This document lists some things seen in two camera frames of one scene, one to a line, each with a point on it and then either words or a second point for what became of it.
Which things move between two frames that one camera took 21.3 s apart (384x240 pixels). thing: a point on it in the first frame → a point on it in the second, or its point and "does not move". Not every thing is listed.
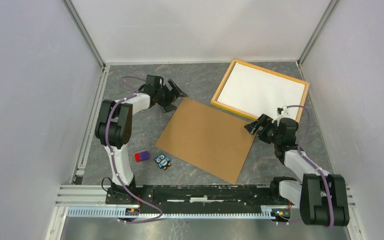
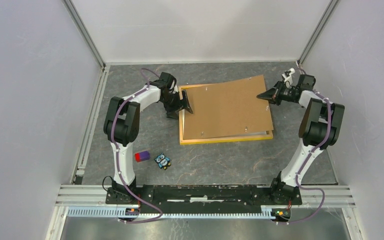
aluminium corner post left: x=84 y=31 does not move
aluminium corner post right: x=331 y=5 does not move
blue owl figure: x=163 y=162 does not move
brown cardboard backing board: x=213 y=139 → x=226 y=108
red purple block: x=141 y=156 does not move
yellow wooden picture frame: x=214 y=101 → x=223 y=138
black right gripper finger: x=263 y=134 → x=268 y=95
